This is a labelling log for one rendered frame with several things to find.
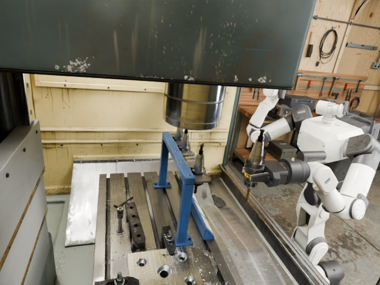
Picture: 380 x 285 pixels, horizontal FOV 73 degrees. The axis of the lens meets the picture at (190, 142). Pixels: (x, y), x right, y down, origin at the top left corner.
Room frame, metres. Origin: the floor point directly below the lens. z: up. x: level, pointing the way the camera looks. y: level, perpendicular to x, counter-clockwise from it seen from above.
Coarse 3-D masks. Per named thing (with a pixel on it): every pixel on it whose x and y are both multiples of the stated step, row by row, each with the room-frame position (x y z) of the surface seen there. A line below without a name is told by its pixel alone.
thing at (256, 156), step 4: (256, 140) 0.74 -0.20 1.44; (256, 144) 0.73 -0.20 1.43; (260, 144) 0.72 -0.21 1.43; (252, 148) 0.74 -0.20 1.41; (256, 148) 0.72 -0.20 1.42; (260, 148) 0.72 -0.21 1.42; (252, 152) 0.73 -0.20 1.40; (256, 152) 0.72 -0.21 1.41; (260, 152) 0.72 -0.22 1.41; (252, 156) 0.73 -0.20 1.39; (256, 156) 0.72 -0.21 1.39; (260, 156) 0.72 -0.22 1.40; (252, 160) 0.72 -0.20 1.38; (256, 160) 0.72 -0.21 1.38; (260, 160) 0.72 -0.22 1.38
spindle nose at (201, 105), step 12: (168, 84) 0.61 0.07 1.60; (180, 84) 0.59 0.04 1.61; (192, 84) 0.58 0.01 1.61; (168, 96) 0.61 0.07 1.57; (180, 96) 0.59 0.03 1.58; (192, 96) 0.58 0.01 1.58; (204, 96) 0.59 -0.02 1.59; (216, 96) 0.60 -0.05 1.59; (168, 108) 0.61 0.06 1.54; (180, 108) 0.59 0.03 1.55; (192, 108) 0.58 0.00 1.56; (204, 108) 0.59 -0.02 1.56; (216, 108) 0.61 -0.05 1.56; (168, 120) 0.61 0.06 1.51; (180, 120) 0.59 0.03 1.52; (192, 120) 0.58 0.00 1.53; (204, 120) 0.59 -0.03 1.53; (216, 120) 0.61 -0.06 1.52
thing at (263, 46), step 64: (0, 0) 0.43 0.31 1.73; (64, 0) 0.46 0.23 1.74; (128, 0) 0.49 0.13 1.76; (192, 0) 0.52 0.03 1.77; (256, 0) 0.56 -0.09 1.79; (0, 64) 0.42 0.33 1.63; (64, 64) 0.45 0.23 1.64; (128, 64) 0.49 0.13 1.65; (192, 64) 0.53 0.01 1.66; (256, 64) 0.57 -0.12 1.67
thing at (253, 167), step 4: (248, 156) 0.76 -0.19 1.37; (248, 160) 0.73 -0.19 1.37; (244, 164) 0.74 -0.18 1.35; (248, 164) 0.73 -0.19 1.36; (252, 164) 0.71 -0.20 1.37; (256, 164) 0.71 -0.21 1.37; (260, 164) 0.71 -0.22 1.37; (264, 164) 0.72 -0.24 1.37; (248, 168) 0.72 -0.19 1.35; (252, 168) 0.71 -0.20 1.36; (256, 168) 0.71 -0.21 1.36; (260, 168) 0.72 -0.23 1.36
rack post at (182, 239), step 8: (184, 184) 0.83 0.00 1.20; (192, 184) 0.83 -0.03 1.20; (184, 192) 0.82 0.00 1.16; (192, 192) 0.83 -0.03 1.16; (184, 200) 0.82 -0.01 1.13; (184, 208) 0.82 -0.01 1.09; (184, 216) 0.83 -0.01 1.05; (184, 224) 0.83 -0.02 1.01; (176, 232) 0.84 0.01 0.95; (184, 232) 0.83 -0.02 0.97; (176, 240) 0.83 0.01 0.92; (184, 240) 0.83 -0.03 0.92
